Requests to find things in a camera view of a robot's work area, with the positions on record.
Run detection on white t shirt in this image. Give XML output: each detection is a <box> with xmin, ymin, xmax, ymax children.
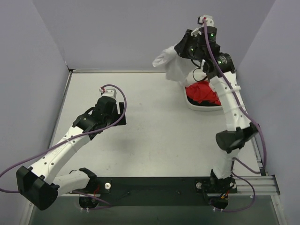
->
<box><xmin>152</xmin><ymin>46</ymin><xmax>196</xmax><ymax>87</ymax></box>

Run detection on white plastic laundry basket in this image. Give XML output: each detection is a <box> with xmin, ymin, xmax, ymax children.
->
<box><xmin>184</xmin><ymin>70</ymin><xmax>225</xmax><ymax>112</ymax></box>

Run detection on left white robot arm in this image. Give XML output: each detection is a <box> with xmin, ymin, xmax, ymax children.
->
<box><xmin>16</xmin><ymin>94</ymin><xmax>127</xmax><ymax>210</ymax></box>

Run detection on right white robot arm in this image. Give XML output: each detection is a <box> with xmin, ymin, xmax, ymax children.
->
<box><xmin>174</xmin><ymin>26</ymin><xmax>258</xmax><ymax>192</ymax></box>

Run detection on white clothes in basket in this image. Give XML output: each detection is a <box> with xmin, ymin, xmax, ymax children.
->
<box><xmin>210</xmin><ymin>82</ymin><xmax>224</xmax><ymax>97</ymax></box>

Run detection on red t shirt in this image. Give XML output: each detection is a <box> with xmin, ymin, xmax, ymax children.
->
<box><xmin>185</xmin><ymin>81</ymin><xmax>221</xmax><ymax>106</ymax></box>

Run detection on black t shirt in basket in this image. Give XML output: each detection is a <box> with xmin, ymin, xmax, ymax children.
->
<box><xmin>187</xmin><ymin>97</ymin><xmax>219</xmax><ymax>107</ymax></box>

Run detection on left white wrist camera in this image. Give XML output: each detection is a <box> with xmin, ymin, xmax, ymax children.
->
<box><xmin>99</xmin><ymin>87</ymin><xmax>117</xmax><ymax>99</ymax></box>

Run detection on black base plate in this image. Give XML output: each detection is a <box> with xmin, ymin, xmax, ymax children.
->
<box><xmin>79</xmin><ymin>177</ymin><xmax>237</xmax><ymax>210</ymax></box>

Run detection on aluminium rail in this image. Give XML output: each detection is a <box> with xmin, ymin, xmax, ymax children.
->
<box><xmin>208</xmin><ymin>174</ymin><xmax>281</xmax><ymax>196</ymax></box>

